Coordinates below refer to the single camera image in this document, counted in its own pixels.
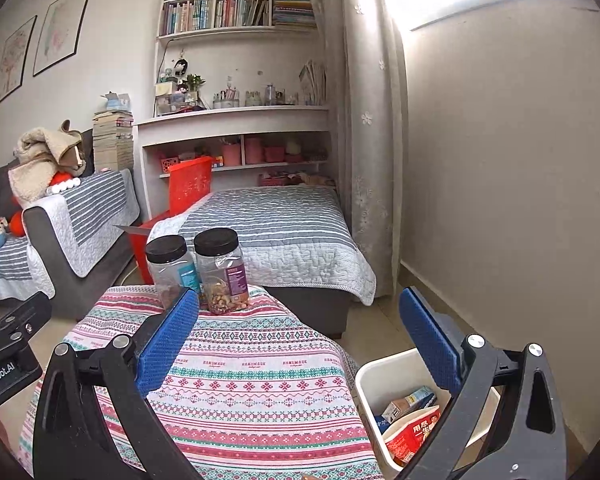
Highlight clear desk organiser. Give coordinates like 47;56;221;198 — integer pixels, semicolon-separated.
155;91;201;116

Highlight red plastic basket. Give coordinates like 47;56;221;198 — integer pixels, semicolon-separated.
169;156;215;217

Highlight white shelf unit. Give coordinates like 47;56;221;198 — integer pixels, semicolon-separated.
132;0;338;221

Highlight leaning booklets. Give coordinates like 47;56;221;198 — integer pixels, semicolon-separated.
300;59;327;106

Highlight large framed picture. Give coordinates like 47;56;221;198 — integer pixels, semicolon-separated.
32;0;95;77

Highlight red snack bag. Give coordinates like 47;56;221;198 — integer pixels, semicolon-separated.
382;406;443;466

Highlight grey quilted cushion with toy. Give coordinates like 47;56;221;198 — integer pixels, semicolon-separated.
0;232;56;301

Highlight striped bed quilt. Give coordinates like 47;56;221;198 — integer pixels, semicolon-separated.
147;186;377;306

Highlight white plastic waste bin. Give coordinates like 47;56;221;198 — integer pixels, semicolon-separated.
355;347;503;480

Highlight striped quilted sofa cover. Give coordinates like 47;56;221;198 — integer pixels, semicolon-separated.
27;167;141;278

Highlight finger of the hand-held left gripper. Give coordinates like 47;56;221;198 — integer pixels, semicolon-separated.
0;291;52;361

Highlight dark grey sofa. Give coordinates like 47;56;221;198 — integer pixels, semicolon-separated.
0;130;143;321

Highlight purple label nut jar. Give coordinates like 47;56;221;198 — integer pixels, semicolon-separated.
194;228;252;315

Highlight patterned tablecloth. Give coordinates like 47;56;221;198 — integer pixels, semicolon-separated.
17;284;386;480

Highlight dark bed base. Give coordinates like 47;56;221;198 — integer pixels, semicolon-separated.
265;285;353;339

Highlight floral sheer curtain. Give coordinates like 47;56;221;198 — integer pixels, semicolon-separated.
305;0;408;298

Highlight blue label nut jar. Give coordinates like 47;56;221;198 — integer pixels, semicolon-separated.
145;235;201;311

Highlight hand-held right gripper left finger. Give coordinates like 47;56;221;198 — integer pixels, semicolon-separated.
32;286;201;480

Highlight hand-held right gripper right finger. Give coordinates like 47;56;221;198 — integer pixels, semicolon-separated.
395;286;568;480

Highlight red plush toy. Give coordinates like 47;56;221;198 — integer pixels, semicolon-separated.
7;172;83;236

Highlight pen holder with pens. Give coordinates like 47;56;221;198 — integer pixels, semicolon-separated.
212;87;241;109

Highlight stack of flat magazines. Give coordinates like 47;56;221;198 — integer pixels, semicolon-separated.
272;0;317;28

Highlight light blue milk carton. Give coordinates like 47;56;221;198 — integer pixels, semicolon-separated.
381;386;438;423

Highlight beige fleece blanket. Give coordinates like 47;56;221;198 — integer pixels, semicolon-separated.
7;127;76;208

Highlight tall stack of books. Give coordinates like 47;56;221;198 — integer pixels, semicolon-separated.
92;110;135;173

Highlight brown plush toy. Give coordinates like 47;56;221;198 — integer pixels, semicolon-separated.
60;120;88;178

